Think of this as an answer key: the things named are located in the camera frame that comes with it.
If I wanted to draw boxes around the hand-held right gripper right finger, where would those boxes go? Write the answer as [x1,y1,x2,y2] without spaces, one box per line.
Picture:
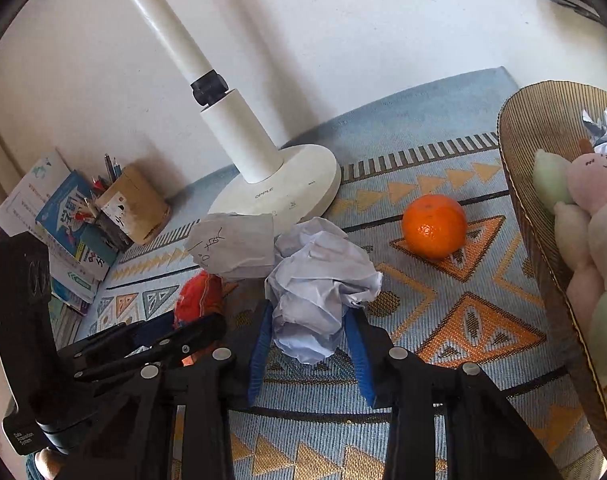
[343,309,564,480]

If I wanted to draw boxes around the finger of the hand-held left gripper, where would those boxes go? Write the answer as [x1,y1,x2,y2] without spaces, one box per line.
[73,313,228,382]
[58,315,178,361]

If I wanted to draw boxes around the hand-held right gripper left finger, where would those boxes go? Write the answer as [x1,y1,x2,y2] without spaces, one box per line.
[90,300,276,480]

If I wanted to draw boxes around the red plush toy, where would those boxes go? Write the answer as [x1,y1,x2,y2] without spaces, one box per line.
[174,270,224,326]

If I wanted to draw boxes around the bluish white paper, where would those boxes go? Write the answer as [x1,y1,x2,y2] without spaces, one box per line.
[264,217,384,366]

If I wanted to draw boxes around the woven basket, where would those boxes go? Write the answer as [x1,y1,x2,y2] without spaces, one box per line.
[497,80,607,466]

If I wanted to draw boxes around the person's left hand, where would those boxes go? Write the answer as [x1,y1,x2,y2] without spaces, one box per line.
[34,449,65,480]

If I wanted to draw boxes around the crumpled paper with handwriting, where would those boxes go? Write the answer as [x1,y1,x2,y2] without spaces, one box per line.
[184,212,276,281]

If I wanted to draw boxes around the blue patterned table mat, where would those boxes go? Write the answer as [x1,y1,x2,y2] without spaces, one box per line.
[26,66,607,480]

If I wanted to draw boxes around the black mesh pen holder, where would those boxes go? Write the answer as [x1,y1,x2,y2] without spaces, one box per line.
[94,209,134,252]

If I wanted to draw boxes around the blue boxed book set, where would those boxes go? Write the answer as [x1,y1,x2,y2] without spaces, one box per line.
[36,170,120,317]

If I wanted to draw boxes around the brown paper pen holder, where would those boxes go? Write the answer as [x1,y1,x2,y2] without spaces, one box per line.
[96,164,173,246]

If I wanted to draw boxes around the white workbook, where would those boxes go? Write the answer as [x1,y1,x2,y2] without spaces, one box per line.
[0,149,71,241]

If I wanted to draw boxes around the orange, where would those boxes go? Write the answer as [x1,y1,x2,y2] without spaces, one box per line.
[402,194,468,260]

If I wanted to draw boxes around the white desk lamp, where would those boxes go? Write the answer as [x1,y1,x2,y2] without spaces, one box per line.
[100,0,343,226]

